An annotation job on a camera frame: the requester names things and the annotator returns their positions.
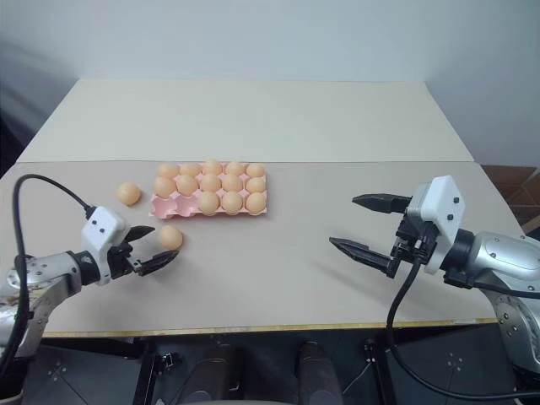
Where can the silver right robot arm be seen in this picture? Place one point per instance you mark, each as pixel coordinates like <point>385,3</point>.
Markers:
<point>502,261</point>

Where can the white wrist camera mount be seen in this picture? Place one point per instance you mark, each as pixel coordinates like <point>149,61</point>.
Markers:
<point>439,211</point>
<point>101,225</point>

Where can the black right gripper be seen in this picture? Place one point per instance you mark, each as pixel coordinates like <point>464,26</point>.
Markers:
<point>413,240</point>

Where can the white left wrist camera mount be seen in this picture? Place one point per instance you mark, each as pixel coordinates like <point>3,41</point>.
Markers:
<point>101,225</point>

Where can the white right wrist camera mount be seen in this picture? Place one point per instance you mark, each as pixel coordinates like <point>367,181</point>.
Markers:
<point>439,211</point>

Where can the orange egg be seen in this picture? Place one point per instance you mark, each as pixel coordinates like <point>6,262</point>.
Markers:
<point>232,182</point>
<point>187,184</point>
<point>168,170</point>
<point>235,168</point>
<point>255,185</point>
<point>212,166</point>
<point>232,202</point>
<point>255,170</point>
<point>209,182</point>
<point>190,169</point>
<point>171,237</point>
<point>208,202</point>
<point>256,203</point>
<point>128,193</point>
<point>164,185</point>

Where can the dark rounded shape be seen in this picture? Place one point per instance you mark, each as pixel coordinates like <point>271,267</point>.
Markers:
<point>315,371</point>
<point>215,371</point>

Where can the pink egg tray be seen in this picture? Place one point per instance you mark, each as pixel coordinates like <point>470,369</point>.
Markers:
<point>169,206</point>

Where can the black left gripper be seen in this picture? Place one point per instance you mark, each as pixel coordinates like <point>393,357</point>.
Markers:
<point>121,259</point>

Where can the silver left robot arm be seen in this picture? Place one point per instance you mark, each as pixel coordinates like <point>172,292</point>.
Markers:
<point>46,270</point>

